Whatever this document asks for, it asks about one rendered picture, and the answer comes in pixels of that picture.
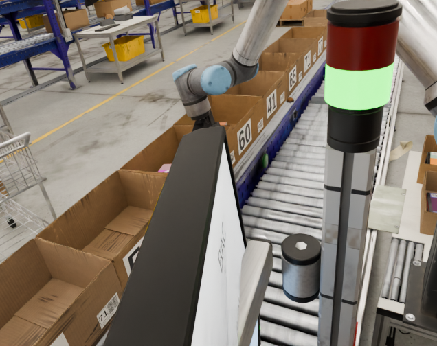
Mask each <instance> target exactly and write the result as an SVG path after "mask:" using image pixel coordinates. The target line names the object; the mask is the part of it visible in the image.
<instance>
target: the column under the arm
mask: <svg viewBox="0 0 437 346"><path fill-rule="evenodd" d="M403 323H405V324H408V325H412V326H414V327H419V328H421V329H424V330H428V331H430V332H434V333H437V221H436V227H435V230H434V235H433V238H432V243H431V246H430V250H429V255H428V259H427V262H423V261H420V260H417V259H411V262H410V271H409V277H408V283H407V292H406V298H405V307H404V312H403Z"/></svg>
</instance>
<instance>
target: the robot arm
mask: <svg viewBox="0 0 437 346"><path fill-rule="evenodd" d="M397 1H398V2H399V3H400V4H401V5H403V9H402V15H401V16H399V18H400V22H399V32H398V38H397V43H396V53H395V54H396V55H397V56H398V57H399V58H400V59H401V60H402V61H403V63H404V64H405V65H406V66H407V68H408V69H409V70H410V71H411V72H412V73H413V74H414V75H415V77H416V78H417V79H418V80H419V82H420V83H421V84H422V85H423V86H424V87H425V99H424V102H423V104H424V105H425V107H426V108H427V109H428V111H429V112H430V113H431V114H432V115H433V116H434V117H435V118H436V119H435V122H434V138H435V140H436V144H437V0H397ZM288 2H289V0H256V1H255V4H254V6H253V8H252V10H251V12H250V15H249V17H248V20H247V22H246V24H245V26H244V28H243V31H242V33H241V35H240V38H239V40H238V42H237V44H236V47H235V48H234V50H233V52H232V55H231V57H230V58H229V59H227V60H224V61H222V62H219V63H216V64H214V65H210V66H208V67H201V68H197V66H196V65H195V64H191V65H188V66H186V67H183V68H181V69H178V70H176V71H175V72H174V73H173V74H172V76H173V79H174V83H175V84H176V87H177V90H178V92H179V95H180V98H181V101H182V103H183V106H184V108H185V110H186V113H187V116H188V117H191V120H196V121H195V123H194V127H193V129H192V132H193V131H196V130H198V129H201V128H211V127H216V126H221V125H220V123H219V122H215V121H214V118H213V115H212V112H211V107H210V103H209V101H208V97H207V95H220V94H223V93H225V92H226V91H227V90H228V89H229V88H231V87H234V86H236V85H238V84H241V83H243V82H247V81H249V80H251V79H252V78H254V77H255V76H256V75H257V73H258V68H259V64H258V59H259V57H260V55H261V53H262V51H263V49H264V48H265V45H266V44H267V42H268V40H269V38H270V36H271V34H272V32H273V30H274V28H275V26H276V25H277V23H278V21H279V19H280V17H281V15H282V13H283V11H284V9H285V7H286V5H287V4H288Z"/></svg>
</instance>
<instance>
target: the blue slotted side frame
mask: <svg viewBox="0 0 437 346"><path fill-rule="evenodd" d="M325 64H326V60H325V61H324V62H323V64H322V65H321V67H320V68H319V69H318V70H317V72H316V74H315V75H314V76H313V78H312V79H311V81H310V82H309V83H308V84H307V86H306V87H305V89H304V90H303V92H302V93H301V94H300V96H299V97H298V99H297V100H296V101H295V103H294V104H293V106H292V107H291V108H290V109H289V111H288V113H287V114H286V115H285V116H284V118H283V119H282V121H281V122H280V123H279V125H278V126H277V128H276V129H275V130H274V132H273V133H272V134H271V136H270V138H268V140H267V142H266V143H265V144H264V146H263V147H262V148H261V150H260V152H259V153H258V154H257V155H256V157H255V158H254V160H253V161H252V162H251V164H250V165H249V167H248V168H247V169H246V170H245V172H244V173H243V175H242V176H241V177H240V179H239V180H238V182H237V183H236V189H237V192H238V199H239V203H240V208H241V209H242V208H243V206H244V205H247V203H245V200H248V198H249V197H250V196H251V197H252V195H250V192H253V190H254V189H257V187H255V185H257V184H258V182H259V181H262V180H260V177H262V176H263V174H267V173H264V171H265V170H267V168H270V167H269V164H271V162H272V161H273V160H272V158H275V156H276V155H277V154H276V152H279V149H280V146H282V145H283V141H286V139H287V136H289V134H290V131H292V130H293V126H295V123H296V122H298V118H301V114H303V112H304V110H306V106H308V101H309V100H310V99H311V97H312V96H313V95H315V93H317V89H319V87H320V86H321V83H322V80H323V67H324V65H325ZM310 86H311V87H310ZM295 108H296V110H297V111H298V117H297V118H296V119H295V120H293V111H294V110H295ZM290 122H291V124H290ZM275 137H276V138H275ZM277 141H278V142H277ZM265 149H266V150H267V154H268V155H269V162H268V166H267V167H266V168H264V170H263V171H262V172H261V171H260V156H261V155H262V154H263V152H264V151H265ZM257 173H258V175H257ZM252 178H253V182H252ZM247 187H248V189H247ZM238 189H239V190H238ZM242 193H243V197H242Z"/></svg>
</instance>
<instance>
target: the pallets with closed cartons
mask: <svg viewBox="0 0 437 346"><path fill-rule="evenodd" d="M313 10H316V9H313V0H289V2H288V4H287V5H286V7H285V9H284V11H283V13H282V15H281V17H280V19H279V21H278V23H279V24H280V25H276V26H275V27H302V26H304V17H305V16H307V15H308V14H309V13H310V12H312V11H313ZM284 23H302V24H301V25H284Z"/></svg>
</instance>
